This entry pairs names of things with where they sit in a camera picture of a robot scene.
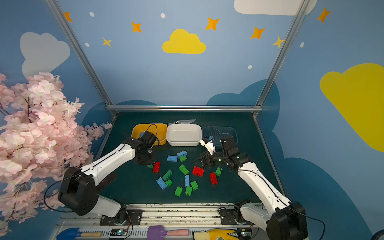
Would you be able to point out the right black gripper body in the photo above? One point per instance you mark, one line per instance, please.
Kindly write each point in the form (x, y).
(207, 159)

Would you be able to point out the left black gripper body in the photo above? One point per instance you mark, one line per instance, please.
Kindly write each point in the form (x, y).
(144, 159)

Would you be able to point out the white plastic bin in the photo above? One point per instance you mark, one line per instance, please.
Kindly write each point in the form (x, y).
(184, 135)

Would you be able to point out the teal plastic bin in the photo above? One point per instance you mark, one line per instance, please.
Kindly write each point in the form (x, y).
(219, 132)

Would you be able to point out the pink cherry blossom tree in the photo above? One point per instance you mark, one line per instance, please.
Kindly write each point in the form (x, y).
(40, 140)

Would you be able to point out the small green lego brick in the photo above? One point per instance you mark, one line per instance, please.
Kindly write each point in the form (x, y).
(218, 171)
(183, 158)
(169, 182)

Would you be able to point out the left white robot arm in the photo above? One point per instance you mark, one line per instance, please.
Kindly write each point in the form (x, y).
(79, 188)

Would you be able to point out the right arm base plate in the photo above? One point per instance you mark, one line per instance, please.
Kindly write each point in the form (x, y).
(231, 217)

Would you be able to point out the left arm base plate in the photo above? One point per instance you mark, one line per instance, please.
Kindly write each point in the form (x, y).
(123, 218)

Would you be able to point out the purple toy shovel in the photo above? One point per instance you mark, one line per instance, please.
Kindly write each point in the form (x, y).
(159, 233)

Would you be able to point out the horizontal metal frame bar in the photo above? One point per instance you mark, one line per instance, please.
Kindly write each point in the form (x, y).
(143, 108)

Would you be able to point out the green circuit board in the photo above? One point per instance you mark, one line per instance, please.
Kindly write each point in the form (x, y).
(118, 233)

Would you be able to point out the red lego brick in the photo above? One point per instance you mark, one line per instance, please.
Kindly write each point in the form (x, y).
(156, 167)
(213, 179)
(198, 171)

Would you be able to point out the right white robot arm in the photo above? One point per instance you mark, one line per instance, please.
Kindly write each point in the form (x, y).
(281, 219)

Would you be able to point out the blue toy shovel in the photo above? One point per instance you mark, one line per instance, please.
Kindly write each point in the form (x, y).
(71, 234)

